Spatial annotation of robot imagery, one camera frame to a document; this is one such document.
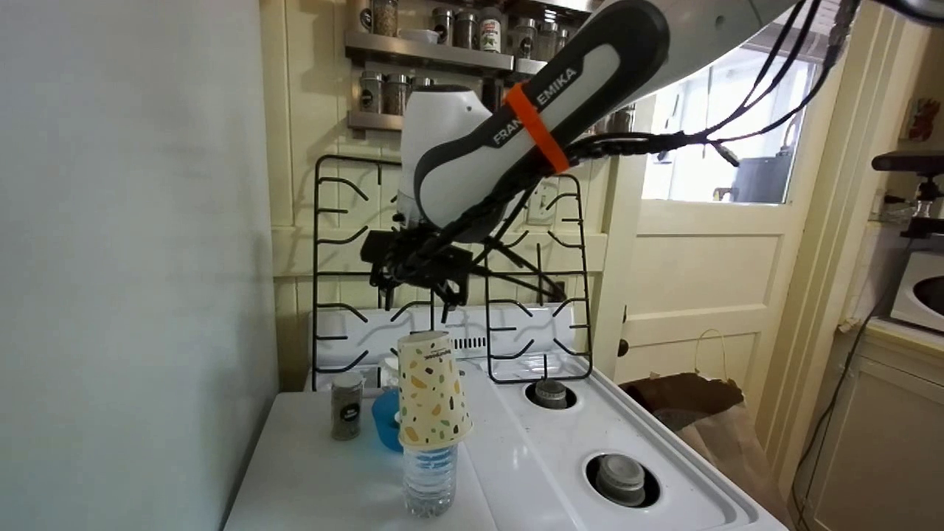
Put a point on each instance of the white label spice jar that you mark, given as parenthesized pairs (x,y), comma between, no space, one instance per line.
(489,32)

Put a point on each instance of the small grey can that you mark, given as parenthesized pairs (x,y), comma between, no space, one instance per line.
(346,415)

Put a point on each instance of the round door knob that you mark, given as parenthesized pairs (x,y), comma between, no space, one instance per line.
(624,346)

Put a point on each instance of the blue plastic bowl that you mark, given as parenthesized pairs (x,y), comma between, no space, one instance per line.
(388,424)

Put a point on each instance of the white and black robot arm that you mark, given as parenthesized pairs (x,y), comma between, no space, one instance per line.
(550,89)

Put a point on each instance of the short wooden wall shelf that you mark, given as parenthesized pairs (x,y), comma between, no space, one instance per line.
(371,120)

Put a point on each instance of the browned stove burner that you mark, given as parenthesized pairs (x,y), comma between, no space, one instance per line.
(550,395)

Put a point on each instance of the cream panel door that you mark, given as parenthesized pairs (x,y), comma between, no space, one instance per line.
(708,277)

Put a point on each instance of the clear plastic water bottle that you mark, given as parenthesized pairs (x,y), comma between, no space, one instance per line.
(427,488)

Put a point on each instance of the clean grey stove burner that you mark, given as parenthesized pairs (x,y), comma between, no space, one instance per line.
(619,476)

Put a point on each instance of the dark spice jar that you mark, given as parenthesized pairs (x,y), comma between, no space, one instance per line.
(370,94)
(392,94)

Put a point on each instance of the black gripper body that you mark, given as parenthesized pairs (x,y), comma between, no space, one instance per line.
(416,255)

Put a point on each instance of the long wooden wall shelf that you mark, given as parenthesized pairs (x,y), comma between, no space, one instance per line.
(430,52)

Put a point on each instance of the cream kitchen cabinet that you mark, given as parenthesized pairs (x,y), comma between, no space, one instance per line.
(873,433)

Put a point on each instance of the white gas stove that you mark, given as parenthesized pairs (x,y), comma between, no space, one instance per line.
(550,461)

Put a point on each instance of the black coffee machine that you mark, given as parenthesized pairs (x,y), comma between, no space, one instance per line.
(914,188)

